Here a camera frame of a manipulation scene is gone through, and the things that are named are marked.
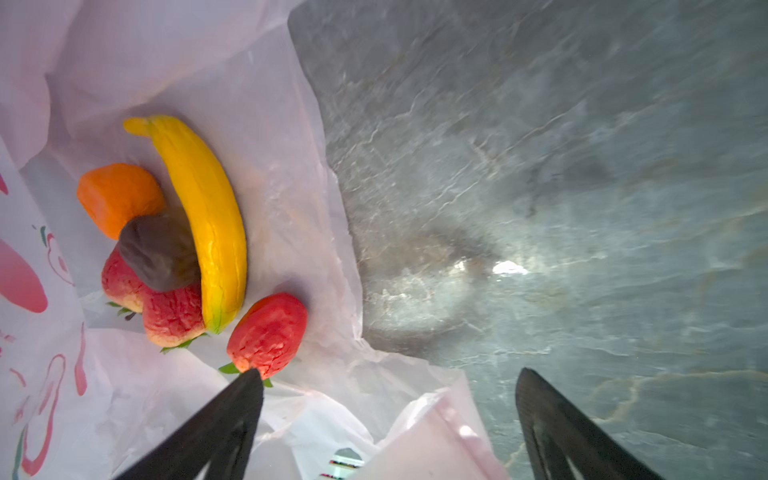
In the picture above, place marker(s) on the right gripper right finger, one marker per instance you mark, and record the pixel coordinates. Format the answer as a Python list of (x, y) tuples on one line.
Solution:
[(560, 438)]

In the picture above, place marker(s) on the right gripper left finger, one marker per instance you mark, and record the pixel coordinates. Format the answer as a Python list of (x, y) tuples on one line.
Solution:
[(217, 440)]

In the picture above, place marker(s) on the large red toy peach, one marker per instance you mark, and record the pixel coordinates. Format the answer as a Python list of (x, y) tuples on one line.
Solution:
[(174, 317)]

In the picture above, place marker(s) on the pink printed plastic bag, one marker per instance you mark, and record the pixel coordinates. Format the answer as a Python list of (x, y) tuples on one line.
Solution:
[(209, 99)]

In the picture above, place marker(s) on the dark purple toy fruit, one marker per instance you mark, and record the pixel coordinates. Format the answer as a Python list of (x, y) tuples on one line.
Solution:
[(160, 250)]

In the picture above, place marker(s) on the yellow toy banana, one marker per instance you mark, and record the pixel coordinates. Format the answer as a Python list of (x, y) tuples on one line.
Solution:
[(209, 202)]

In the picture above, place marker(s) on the orange toy tangerine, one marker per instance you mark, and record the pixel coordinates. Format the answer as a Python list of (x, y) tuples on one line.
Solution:
[(115, 194)]

